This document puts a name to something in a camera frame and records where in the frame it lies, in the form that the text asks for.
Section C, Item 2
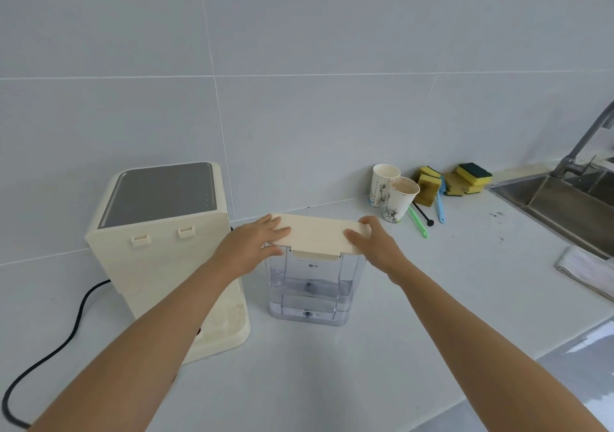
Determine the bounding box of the person's right hand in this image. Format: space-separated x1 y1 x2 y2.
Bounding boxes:
344 216 410 287

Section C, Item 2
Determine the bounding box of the person's left hand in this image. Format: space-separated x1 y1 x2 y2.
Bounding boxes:
211 214 292 281

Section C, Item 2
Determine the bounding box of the cream water tank lid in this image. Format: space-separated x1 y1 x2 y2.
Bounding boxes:
261 213 372 260

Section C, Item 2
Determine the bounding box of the person's right forearm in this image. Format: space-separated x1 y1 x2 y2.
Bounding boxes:
386 265 609 432

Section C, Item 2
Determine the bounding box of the person's left forearm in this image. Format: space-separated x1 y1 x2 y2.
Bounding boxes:
28 257 240 432

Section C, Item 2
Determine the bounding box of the clear plastic water tank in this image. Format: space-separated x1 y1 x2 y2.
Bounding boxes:
264 244 367 327

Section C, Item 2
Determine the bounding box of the white printed paper cup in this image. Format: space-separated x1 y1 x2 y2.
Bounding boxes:
382 176 421 223
369 163 402 208

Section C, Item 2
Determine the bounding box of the black stirring stick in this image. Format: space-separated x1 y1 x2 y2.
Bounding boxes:
412 203 435 227

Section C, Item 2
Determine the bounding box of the yellow sponge with green pad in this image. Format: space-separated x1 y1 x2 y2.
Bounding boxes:
413 166 443 207
454 162 493 195

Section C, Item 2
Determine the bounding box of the worn dark yellow sponge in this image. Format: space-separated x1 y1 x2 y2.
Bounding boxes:
443 173 468 197

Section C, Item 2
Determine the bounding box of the cream countertop water dispenser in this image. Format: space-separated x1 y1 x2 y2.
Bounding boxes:
84 161 251 366

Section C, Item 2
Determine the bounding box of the stainless steel sink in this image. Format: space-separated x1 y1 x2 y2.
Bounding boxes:
486 157 614 261

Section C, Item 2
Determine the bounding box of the white folded cloth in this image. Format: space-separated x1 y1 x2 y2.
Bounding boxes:
555 246 614 302

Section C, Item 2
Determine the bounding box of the grey metal faucet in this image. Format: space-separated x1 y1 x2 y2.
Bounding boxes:
550 100 614 179

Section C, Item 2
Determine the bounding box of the green plastic handle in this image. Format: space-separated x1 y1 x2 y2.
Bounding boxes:
407 204 429 239

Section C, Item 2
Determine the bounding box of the blue handled brush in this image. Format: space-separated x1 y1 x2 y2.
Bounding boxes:
434 177 447 224

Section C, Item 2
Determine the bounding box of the black power cable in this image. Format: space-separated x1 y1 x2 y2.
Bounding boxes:
1 279 112 430

